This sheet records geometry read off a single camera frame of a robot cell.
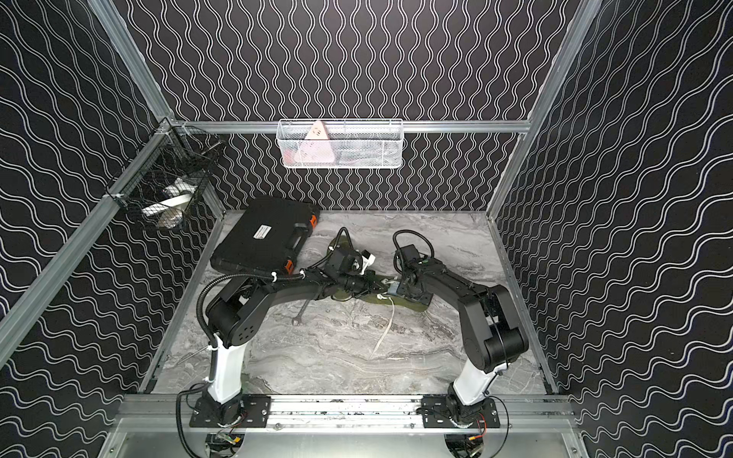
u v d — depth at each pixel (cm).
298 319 91
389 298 88
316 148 90
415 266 70
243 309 52
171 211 82
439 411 74
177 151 95
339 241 106
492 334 47
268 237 103
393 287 92
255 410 75
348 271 81
